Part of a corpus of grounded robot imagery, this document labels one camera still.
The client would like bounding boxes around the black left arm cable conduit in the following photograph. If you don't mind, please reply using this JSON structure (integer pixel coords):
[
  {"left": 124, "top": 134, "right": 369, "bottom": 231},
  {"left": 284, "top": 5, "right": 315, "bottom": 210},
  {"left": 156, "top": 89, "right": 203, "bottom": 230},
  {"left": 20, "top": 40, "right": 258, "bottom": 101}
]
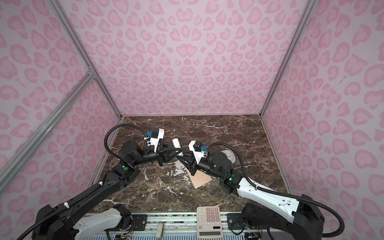
[{"left": 16, "top": 123, "right": 148, "bottom": 240}]

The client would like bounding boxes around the peach pink envelope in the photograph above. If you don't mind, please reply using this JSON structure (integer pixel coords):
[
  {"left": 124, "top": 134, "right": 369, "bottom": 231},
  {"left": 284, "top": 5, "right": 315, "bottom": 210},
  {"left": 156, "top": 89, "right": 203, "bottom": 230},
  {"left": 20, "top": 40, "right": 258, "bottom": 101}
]
[{"left": 186, "top": 169, "right": 212, "bottom": 189}]

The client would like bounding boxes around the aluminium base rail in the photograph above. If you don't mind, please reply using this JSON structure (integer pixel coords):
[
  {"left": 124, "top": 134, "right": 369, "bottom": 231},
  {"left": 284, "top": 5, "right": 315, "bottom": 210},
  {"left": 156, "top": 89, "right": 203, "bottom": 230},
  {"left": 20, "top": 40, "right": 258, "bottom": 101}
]
[{"left": 55, "top": 210, "right": 319, "bottom": 240}]

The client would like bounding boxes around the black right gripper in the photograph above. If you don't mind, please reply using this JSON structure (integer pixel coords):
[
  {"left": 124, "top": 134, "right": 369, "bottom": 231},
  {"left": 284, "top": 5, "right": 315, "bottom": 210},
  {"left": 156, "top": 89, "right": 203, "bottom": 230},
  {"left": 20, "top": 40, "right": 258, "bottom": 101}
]
[{"left": 176, "top": 150, "right": 225, "bottom": 180}]

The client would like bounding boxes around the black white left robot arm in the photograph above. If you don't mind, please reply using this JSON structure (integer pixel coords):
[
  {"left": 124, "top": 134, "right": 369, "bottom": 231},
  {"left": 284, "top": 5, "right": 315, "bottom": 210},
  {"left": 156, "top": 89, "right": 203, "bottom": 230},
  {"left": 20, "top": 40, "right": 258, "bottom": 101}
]
[{"left": 32, "top": 139, "right": 182, "bottom": 240}]

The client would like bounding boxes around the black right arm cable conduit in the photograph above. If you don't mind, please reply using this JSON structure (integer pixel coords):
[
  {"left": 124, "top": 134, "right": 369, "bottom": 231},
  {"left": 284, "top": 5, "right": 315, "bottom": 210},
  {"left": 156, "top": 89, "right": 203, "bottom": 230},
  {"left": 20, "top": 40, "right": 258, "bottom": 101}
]
[{"left": 205, "top": 142, "right": 345, "bottom": 238}]

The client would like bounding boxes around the small white alarm clock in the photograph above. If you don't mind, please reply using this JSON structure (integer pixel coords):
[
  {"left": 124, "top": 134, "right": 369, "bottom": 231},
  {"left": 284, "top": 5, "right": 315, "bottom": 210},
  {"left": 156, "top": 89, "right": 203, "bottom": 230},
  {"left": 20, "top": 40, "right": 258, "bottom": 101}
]
[{"left": 221, "top": 150, "right": 236, "bottom": 164}]

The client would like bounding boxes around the white glue stick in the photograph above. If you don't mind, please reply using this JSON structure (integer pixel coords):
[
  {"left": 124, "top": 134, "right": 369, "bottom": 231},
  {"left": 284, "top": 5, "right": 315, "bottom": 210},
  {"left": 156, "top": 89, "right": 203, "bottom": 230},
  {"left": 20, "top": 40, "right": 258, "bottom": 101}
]
[{"left": 173, "top": 138, "right": 184, "bottom": 156}]

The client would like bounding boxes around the diagonal aluminium frame bar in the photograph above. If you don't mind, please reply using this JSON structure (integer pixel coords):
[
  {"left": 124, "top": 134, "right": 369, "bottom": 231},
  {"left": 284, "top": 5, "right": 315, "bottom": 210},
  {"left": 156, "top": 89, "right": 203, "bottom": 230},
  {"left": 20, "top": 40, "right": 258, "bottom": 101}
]
[{"left": 1, "top": 71, "right": 94, "bottom": 193}]

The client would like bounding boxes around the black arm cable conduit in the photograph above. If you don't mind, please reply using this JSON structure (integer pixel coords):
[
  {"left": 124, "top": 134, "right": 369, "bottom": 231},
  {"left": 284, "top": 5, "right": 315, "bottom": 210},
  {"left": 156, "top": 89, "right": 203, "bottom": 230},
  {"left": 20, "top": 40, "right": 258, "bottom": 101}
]
[
  {"left": 16, "top": 123, "right": 148, "bottom": 240},
  {"left": 205, "top": 142, "right": 345, "bottom": 238}
]

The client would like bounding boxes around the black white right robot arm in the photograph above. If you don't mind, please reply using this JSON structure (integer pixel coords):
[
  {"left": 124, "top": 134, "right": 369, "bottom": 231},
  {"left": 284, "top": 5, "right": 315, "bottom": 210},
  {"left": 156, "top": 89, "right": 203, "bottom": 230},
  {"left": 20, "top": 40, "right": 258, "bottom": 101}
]
[{"left": 177, "top": 152, "right": 325, "bottom": 240}]

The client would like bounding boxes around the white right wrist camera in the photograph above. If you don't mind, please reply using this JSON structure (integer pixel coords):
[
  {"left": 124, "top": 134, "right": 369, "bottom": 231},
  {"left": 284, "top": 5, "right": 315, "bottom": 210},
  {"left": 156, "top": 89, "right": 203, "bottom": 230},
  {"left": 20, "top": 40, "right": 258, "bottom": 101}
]
[{"left": 188, "top": 141, "right": 208, "bottom": 164}]

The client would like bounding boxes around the pink white calculator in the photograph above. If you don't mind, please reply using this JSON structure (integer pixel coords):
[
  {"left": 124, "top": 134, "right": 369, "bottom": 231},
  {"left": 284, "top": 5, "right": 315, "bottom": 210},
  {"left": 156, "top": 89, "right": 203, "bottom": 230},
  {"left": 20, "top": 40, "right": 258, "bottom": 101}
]
[{"left": 197, "top": 206, "right": 224, "bottom": 239}]

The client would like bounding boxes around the white clip on rail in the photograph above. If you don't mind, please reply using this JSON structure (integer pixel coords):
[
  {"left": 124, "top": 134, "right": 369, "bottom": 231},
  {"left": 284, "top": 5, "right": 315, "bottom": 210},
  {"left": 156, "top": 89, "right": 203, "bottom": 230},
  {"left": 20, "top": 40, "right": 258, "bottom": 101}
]
[{"left": 156, "top": 223, "right": 164, "bottom": 240}]

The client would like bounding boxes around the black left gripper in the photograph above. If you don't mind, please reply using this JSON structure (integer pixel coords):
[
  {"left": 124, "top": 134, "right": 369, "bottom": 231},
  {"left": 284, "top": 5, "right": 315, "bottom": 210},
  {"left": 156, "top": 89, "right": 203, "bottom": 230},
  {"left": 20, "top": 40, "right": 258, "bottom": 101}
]
[{"left": 133, "top": 142, "right": 182, "bottom": 168}]

